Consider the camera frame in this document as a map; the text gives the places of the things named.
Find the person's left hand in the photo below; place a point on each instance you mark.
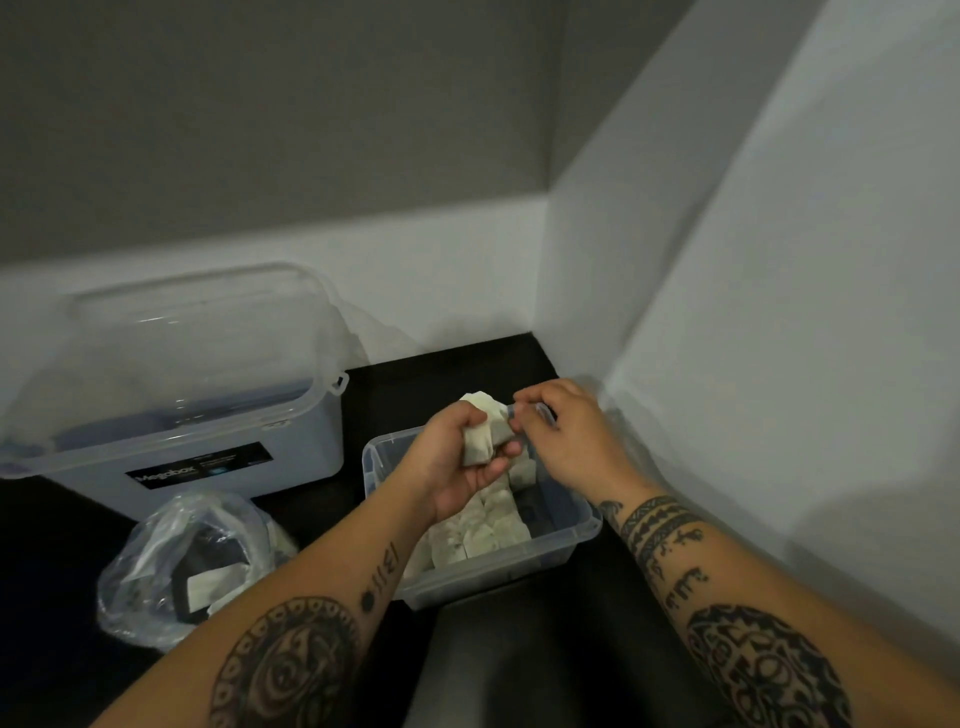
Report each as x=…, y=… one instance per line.
x=435, y=465

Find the person's left forearm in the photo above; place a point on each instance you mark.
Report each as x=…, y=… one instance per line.
x=285, y=630

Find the large clear storage box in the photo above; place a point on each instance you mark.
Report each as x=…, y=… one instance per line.
x=90, y=495

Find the person's right hand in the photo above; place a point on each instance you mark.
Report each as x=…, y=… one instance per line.
x=581, y=450

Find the clear plastic bag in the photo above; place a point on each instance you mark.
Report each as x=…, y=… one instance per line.
x=135, y=570

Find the clear storage box lid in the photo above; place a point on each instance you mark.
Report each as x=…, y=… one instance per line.
x=187, y=337

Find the small clear plastic bin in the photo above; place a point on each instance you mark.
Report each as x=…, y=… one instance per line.
x=555, y=540

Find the person's right forearm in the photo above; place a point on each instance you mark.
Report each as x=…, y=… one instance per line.
x=772, y=637

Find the rows of white tea bags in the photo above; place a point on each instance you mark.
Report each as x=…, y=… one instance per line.
x=480, y=536

